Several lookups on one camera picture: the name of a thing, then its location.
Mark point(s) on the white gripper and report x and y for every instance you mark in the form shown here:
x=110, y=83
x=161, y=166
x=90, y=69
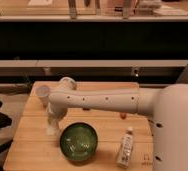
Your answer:
x=55, y=115

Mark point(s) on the white sponge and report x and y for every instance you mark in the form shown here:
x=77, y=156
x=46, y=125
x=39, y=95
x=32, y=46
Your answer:
x=52, y=128

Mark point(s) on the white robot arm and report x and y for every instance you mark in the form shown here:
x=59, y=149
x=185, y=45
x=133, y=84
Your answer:
x=167, y=106

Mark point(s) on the green ceramic bowl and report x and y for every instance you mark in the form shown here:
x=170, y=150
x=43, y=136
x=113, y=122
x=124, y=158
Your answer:
x=78, y=142

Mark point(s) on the white paper cup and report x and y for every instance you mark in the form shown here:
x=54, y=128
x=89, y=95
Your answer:
x=43, y=92

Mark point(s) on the orange carrot toy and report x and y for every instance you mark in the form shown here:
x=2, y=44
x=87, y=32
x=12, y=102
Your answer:
x=123, y=115

